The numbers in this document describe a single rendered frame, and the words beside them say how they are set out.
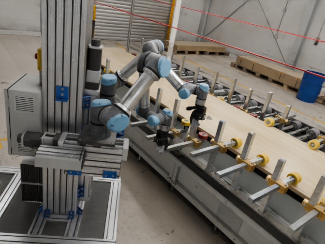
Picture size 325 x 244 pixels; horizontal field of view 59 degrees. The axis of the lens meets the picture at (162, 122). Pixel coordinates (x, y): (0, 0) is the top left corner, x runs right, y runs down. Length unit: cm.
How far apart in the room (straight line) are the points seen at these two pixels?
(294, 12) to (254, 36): 155
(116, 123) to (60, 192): 90
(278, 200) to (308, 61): 785
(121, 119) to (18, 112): 69
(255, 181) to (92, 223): 129
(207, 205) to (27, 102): 178
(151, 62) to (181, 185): 161
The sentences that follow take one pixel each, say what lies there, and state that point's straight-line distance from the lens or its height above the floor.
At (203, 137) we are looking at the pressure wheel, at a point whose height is 90.
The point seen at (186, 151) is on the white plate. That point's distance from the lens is 242.
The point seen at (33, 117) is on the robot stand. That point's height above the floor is 106.
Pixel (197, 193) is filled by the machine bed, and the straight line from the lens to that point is 286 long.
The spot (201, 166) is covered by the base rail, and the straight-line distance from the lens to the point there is 235.
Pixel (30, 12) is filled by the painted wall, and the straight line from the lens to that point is 963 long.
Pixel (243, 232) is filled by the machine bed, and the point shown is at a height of 24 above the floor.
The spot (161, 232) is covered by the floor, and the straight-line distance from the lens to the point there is 271.
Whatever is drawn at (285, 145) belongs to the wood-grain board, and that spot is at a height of 90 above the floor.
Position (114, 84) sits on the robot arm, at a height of 122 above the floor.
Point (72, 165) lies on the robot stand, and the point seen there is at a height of 92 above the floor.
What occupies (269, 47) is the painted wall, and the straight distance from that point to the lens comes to 1058.
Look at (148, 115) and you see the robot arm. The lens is 194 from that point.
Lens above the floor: 193
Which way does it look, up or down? 25 degrees down
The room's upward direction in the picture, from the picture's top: 11 degrees clockwise
